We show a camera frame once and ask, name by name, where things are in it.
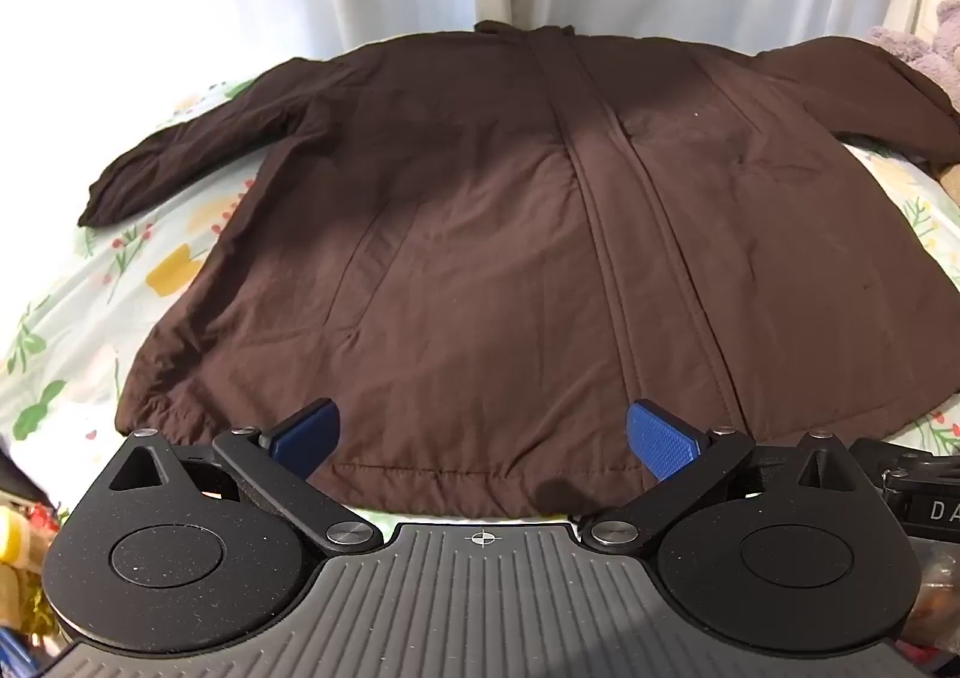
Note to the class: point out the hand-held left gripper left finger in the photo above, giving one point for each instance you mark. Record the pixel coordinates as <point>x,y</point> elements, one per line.
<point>309,432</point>

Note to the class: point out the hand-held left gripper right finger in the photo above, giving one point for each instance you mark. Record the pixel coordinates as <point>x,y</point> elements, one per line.
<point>661,439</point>

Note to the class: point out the dark brown jacket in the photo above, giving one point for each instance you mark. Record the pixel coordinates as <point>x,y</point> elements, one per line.
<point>480,258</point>

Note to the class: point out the floral bed sheet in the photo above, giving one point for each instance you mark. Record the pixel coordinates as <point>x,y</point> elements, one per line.
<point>82,318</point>

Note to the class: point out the yellow container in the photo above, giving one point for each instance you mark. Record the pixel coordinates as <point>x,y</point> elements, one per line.
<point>13,532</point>

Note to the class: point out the purple plush toy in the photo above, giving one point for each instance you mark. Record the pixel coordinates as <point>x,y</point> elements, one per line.
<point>926,52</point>

